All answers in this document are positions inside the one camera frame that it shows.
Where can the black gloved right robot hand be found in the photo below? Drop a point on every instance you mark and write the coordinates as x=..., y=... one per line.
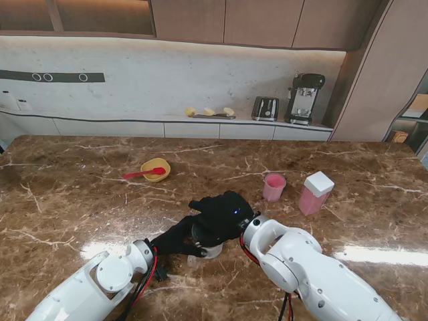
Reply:
x=224, y=217

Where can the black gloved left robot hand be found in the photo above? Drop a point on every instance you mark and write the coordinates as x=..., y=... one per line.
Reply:
x=174, y=239

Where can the clear labelled grain jar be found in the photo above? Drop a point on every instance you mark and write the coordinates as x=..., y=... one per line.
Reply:
x=214, y=252

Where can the pink measuring cup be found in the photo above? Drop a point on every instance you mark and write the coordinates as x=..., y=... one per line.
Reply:
x=273, y=189

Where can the red plastic scoop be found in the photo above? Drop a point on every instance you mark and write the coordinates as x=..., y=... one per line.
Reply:
x=157, y=171

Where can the pink container with white lid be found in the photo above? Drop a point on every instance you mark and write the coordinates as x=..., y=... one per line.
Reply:
x=311, y=204

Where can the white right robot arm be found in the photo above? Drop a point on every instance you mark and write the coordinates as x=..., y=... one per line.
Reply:
x=307, y=267

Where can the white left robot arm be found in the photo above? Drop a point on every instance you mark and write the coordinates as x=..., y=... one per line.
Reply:
x=83, y=287

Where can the yellow plastic bowl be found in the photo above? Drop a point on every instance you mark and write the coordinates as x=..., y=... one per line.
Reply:
x=155, y=174

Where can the white counter with drawers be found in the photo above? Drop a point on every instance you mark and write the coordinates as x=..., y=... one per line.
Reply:
x=190, y=128

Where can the dark wooden cutting board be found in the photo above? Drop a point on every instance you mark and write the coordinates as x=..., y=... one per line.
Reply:
x=205, y=116

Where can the yellow lemon piece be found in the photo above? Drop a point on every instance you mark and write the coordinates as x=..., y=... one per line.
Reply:
x=190, y=112
x=228, y=111
x=209, y=111

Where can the black and steel toaster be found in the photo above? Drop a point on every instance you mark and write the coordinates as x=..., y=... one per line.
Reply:
x=265, y=108

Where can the black espresso machine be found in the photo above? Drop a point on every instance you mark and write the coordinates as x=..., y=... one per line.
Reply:
x=302, y=97

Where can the small wooden box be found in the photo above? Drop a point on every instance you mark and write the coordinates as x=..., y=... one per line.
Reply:
x=399, y=136

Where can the tall wooden side panel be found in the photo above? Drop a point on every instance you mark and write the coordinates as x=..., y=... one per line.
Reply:
x=371, y=83

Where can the white countertop device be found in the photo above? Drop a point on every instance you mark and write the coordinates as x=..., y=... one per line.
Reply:
x=7, y=100
x=24, y=104

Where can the open shelf unit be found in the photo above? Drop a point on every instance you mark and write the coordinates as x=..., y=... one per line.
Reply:
x=416, y=133

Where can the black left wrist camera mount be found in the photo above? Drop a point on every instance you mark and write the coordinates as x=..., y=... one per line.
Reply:
x=162, y=273

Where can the black wall socket strip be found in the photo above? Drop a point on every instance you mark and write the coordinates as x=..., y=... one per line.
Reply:
x=67, y=77

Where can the wooden wall cabinet doors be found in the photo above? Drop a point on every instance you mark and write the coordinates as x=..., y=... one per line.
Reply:
x=261, y=21

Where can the open lit wall cabinet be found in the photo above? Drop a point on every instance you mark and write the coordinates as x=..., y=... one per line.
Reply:
x=100, y=16

